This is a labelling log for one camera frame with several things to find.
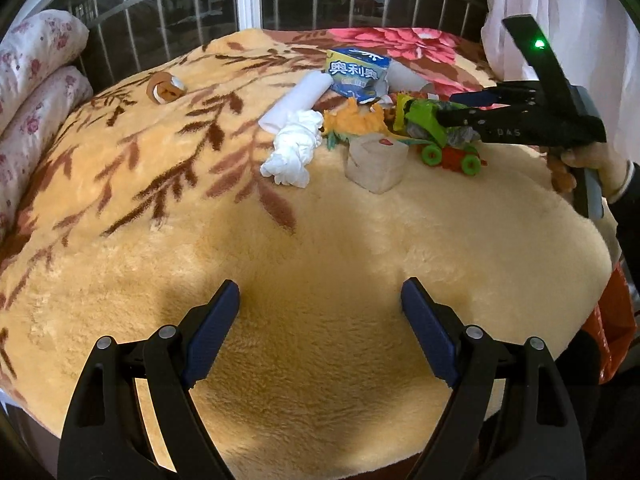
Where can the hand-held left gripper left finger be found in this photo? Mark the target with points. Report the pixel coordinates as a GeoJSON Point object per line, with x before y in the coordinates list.
{"type": "Point", "coordinates": [212, 330]}

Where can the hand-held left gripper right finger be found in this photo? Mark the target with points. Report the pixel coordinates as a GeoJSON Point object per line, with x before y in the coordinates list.
{"type": "Point", "coordinates": [430, 330]}

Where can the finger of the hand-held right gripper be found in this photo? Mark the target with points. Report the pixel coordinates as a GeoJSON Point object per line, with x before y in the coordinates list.
{"type": "Point", "coordinates": [465, 119]}
{"type": "Point", "coordinates": [495, 96]}

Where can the green and red toy car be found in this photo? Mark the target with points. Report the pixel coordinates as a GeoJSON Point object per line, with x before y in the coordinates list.
{"type": "Point", "coordinates": [425, 125]}

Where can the orange toy dinosaur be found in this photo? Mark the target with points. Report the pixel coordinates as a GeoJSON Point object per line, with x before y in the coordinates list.
{"type": "Point", "coordinates": [355, 120]}

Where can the white plastic cup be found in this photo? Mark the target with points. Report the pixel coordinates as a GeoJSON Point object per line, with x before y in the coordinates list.
{"type": "Point", "coordinates": [297, 100]}

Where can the person's right forearm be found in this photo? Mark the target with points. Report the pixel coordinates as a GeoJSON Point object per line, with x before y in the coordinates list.
{"type": "Point", "coordinates": [627, 210]}

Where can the person's right hand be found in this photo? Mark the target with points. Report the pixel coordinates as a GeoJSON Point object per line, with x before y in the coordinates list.
{"type": "Point", "coordinates": [607, 167]}

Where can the blue snack packet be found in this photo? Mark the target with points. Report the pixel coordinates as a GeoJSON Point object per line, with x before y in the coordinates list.
{"type": "Point", "coordinates": [355, 75]}

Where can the white curtain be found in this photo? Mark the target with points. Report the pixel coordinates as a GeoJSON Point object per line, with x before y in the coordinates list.
{"type": "Point", "coordinates": [575, 0]}

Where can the yellow floral plush blanket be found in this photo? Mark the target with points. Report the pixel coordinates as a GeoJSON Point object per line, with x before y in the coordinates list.
{"type": "Point", "coordinates": [320, 220]}

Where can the crumpled white tissue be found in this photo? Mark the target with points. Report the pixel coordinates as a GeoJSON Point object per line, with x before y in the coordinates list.
{"type": "Point", "coordinates": [295, 147]}

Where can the orange plastic bag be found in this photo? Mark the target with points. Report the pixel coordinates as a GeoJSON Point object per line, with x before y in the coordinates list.
{"type": "Point", "coordinates": [612, 320]}

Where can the brown tape roll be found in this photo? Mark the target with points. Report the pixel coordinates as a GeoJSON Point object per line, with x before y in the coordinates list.
{"type": "Point", "coordinates": [162, 91]}

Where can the pink floral folded quilt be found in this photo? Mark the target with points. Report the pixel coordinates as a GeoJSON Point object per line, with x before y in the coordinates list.
{"type": "Point", "coordinates": [35, 85]}

